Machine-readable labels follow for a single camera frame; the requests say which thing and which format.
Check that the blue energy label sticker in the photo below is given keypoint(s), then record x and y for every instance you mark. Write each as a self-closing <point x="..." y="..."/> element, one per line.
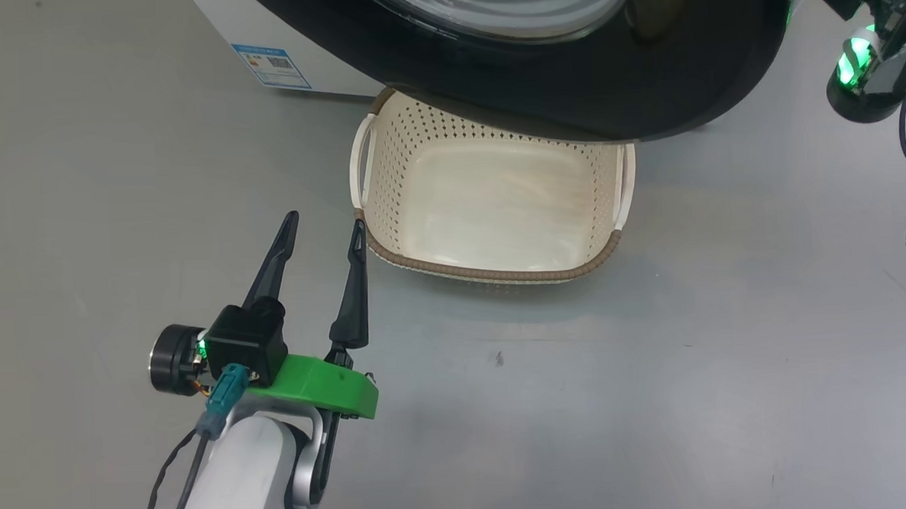
<point x="273" y="65"/>

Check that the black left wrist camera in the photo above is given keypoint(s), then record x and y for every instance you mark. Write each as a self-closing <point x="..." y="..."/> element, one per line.
<point x="247" y="344"/>

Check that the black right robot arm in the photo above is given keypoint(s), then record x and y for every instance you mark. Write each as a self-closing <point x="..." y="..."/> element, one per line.
<point x="874" y="102"/>

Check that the round black glass washer door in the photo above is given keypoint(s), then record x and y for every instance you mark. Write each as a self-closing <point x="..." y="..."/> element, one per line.
<point x="568" y="81"/>

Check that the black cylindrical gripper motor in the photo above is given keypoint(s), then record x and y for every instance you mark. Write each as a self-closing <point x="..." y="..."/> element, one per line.
<point x="171" y="358"/>

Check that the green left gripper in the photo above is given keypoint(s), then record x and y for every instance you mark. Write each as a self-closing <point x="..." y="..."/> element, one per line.
<point x="321" y="386"/>

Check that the cream perforated laundry basket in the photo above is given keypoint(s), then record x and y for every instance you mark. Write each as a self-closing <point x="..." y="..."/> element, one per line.
<point x="497" y="207"/>

